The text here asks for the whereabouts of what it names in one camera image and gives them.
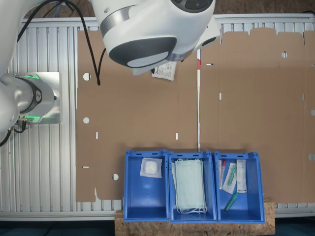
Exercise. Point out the white printed gauze packet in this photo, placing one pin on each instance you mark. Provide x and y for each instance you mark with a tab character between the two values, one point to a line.
167	71

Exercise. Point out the red tape mark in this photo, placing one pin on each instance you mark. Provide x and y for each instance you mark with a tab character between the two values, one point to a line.
198	64

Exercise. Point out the brown cardboard sheet with notches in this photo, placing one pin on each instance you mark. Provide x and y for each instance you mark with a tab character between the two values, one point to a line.
258	110

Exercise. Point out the packet with red-capped tube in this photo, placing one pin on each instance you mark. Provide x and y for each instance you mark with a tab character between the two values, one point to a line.
222	172

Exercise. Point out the packet with green syringe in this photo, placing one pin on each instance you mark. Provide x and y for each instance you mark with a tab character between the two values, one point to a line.
230	178

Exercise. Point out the long white printed packet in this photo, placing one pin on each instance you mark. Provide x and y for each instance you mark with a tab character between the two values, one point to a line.
241	177

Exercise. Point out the clear packet of white gauze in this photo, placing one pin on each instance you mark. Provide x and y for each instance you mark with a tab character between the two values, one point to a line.
151	168

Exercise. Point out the stack of pale face masks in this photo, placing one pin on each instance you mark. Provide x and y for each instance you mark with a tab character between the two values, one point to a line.
189	184

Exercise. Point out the blue bin holding masks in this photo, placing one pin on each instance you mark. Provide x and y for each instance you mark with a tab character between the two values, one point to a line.
211	191

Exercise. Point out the loose green syringe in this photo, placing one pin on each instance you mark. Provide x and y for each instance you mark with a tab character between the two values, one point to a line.
231	202

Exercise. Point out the blue bin holding syringes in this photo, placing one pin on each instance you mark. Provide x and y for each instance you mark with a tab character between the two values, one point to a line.
251	204

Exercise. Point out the blue bin holding gauze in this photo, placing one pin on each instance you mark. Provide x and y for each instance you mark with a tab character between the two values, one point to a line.
147	196

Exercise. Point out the chipboard wood slab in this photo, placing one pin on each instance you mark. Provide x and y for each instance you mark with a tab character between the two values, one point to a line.
197	229

